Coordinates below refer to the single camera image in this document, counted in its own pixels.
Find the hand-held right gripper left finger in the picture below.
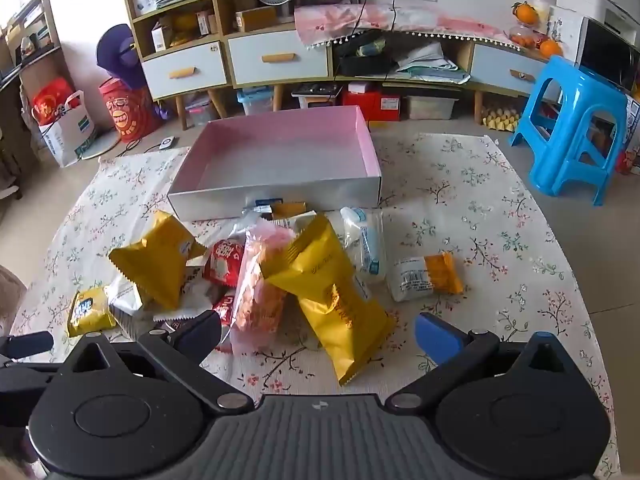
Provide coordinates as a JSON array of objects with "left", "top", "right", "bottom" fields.
[{"left": 56, "top": 310, "right": 255, "bottom": 414}]

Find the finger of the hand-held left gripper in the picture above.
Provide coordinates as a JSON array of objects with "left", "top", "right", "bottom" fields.
[
  {"left": 0, "top": 360, "right": 63, "bottom": 406},
  {"left": 0, "top": 331, "right": 54, "bottom": 361}
]

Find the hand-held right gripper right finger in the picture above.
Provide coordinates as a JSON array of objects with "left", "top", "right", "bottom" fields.
[{"left": 385, "top": 311, "right": 586, "bottom": 411}]

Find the red snack packet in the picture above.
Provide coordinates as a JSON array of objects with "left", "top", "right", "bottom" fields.
[
  {"left": 212, "top": 291, "right": 242, "bottom": 327},
  {"left": 202, "top": 239, "right": 247, "bottom": 287}
]

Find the pink snack packet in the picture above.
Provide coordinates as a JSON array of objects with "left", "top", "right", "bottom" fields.
[{"left": 220, "top": 223, "right": 297, "bottom": 356}]

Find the white and orange packet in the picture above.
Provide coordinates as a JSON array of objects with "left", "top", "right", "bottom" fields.
[{"left": 385, "top": 251, "right": 465, "bottom": 303}]

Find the small yellow packet blue logo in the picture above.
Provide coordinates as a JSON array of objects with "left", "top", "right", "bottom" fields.
[{"left": 66, "top": 285, "right": 117, "bottom": 338}]

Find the silver snack packet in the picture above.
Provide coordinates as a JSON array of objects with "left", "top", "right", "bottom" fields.
[{"left": 106, "top": 274, "right": 151, "bottom": 317}]

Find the long yellow snack bag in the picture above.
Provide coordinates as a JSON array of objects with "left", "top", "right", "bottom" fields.
[{"left": 260, "top": 214, "right": 397, "bottom": 387}]

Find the white packet blue print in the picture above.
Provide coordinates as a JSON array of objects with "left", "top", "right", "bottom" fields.
[{"left": 340, "top": 206, "right": 387, "bottom": 284}]

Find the orange snack packet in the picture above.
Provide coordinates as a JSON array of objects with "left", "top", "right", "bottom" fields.
[{"left": 270, "top": 201, "right": 309, "bottom": 221}]

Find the white box pink inside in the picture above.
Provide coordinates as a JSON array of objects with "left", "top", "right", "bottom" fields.
[{"left": 167, "top": 105, "right": 383, "bottom": 222}]

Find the floral mat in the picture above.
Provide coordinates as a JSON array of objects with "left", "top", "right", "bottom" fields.
[{"left": 10, "top": 132, "right": 618, "bottom": 480}]

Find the white paper bag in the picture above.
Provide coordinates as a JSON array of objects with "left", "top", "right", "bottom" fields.
[{"left": 39, "top": 91, "right": 98, "bottom": 168}]

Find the round white base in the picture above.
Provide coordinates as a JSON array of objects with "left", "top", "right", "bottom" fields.
[{"left": 75, "top": 127, "right": 123, "bottom": 161}]

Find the clear plastic box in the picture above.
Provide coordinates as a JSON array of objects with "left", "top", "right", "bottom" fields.
[{"left": 185, "top": 92, "right": 216, "bottom": 126}]

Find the yellow egg tray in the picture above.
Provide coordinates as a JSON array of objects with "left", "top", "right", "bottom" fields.
[{"left": 481, "top": 102, "right": 522, "bottom": 132}]

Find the clear storage box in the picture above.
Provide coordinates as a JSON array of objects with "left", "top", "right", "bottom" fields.
[{"left": 406, "top": 94, "right": 460, "bottom": 122}]

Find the red printed bucket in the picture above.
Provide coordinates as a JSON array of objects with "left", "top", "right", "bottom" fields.
[{"left": 98, "top": 78, "right": 163, "bottom": 143}]

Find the blue lid plastic container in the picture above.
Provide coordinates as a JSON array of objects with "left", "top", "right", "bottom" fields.
[{"left": 236, "top": 86, "right": 275, "bottom": 117}]

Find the red box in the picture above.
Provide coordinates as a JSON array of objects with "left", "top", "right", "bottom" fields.
[{"left": 341, "top": 85, "right": 402, "bottom": 122}]

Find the red gift bag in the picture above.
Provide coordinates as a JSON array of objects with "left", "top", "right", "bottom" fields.
[{"left": 31, "top": 77, "right": 83, "bottom": 126}]

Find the black scale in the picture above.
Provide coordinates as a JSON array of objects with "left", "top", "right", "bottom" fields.
[{"left": 291, "top": 81, "right": 343, "bottom": 110}]

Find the dark wooden desk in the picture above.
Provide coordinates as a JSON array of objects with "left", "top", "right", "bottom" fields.
[{"left": 0, "top": 0, "right": 63, "bottom": 201}]

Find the folded cloth pile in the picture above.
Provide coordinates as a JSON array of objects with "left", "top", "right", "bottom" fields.
[{"left": 395, "top": 41, "right": 472, "bottom": 85}]

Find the low wooden tv cabinet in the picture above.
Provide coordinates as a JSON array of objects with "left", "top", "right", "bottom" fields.
[{"left": 222, "top": 7, "right": 556, "bottom": 123}]

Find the black bag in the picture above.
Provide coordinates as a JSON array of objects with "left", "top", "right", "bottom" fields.
[{"left": 333, "top": 30, "right": 398, "bottom": 80}]

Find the purple hat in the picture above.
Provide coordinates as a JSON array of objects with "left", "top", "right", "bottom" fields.
[{"left": 96, "top": 24, "right": 148, "bottom": 90}]

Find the blue plastic stool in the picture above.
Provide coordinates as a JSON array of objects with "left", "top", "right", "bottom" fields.
[{"left": 509, "top": 55, "right": 633, "bottom": 207}]

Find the white carton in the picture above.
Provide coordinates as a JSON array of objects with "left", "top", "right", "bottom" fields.
[{"left": 151, "top": 24, "right": 174, "bottom": 54}]

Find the jar of small oranges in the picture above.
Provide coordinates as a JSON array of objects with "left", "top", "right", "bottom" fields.
[{"left": 509, "top": 24, "right": 543, "bottom": 50}]

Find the white microwave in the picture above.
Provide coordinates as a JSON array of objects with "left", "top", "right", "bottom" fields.
[{"left": 547, "top": 5, "right": 640, "bottom": 97}]

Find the pink floral cloth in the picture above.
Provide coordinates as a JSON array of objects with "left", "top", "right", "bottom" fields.
[{"left": 294, "top": 1, "right": 521, "bottom": 53}]

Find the wooden shelf cabinet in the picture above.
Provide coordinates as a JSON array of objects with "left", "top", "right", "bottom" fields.
[{"left": 121, "top": 0, "right": 236, "bottom": 131}]

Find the white drawer wooden handle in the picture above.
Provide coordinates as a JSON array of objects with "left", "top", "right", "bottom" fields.
[
  {"left": 227, "top": 30, "right": 332, "bottom": 87},
  {"left": 470, "top": 42, "right": 551, "bottom": 98},
  {"left": 141, "top": 41, "right": 228, "bottom": 101}
]

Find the black power cable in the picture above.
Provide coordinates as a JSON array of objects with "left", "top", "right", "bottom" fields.
[
  {"left": 382, "top": 0, "right": 398, "bottom": 82},
  {"left": 355, "top": 0, "right": 373, "bottom": 36}
]

